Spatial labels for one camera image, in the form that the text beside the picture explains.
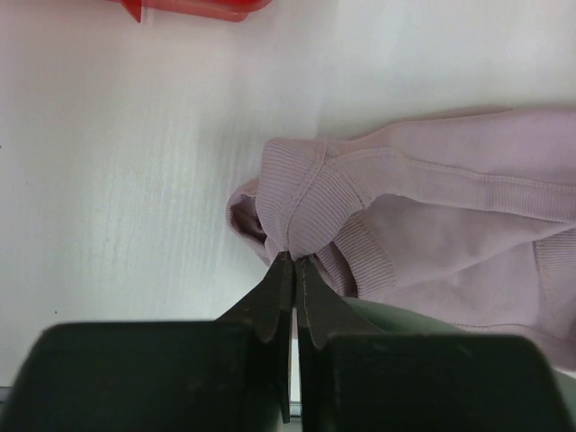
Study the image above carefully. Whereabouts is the red plastic tray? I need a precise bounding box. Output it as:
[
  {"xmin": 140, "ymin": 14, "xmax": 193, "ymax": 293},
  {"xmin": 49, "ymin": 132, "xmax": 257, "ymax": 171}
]
[{"xmin": 119, "ymin": 0, "xmax": 272, "ymax": 23}]

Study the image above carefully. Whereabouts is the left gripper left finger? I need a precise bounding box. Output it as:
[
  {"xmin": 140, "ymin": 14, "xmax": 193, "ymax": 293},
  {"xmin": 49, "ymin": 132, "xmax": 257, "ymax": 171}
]
[{"xmin": 8, "ymin": 252, "xmax": 294, "ymax": 431}]

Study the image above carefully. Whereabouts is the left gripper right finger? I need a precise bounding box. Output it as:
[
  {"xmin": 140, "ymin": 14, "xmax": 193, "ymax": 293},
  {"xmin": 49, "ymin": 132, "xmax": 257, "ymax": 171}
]
[{"xmin": 294, "ymin": 258, "xmax": 572, "ymax": 431}]

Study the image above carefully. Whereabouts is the mauve tank top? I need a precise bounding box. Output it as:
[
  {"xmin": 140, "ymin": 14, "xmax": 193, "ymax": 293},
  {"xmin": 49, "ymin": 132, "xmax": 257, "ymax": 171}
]
[{"xmin": 226, "ymin": 107, "xmax": 575, "ymax": 370}]

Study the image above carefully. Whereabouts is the mint green hanger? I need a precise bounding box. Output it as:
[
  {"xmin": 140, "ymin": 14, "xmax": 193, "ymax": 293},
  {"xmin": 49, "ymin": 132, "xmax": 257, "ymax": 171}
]
[{"xmin": 344, "ymin": 298, "xmax": 575, "ymax": 410}]

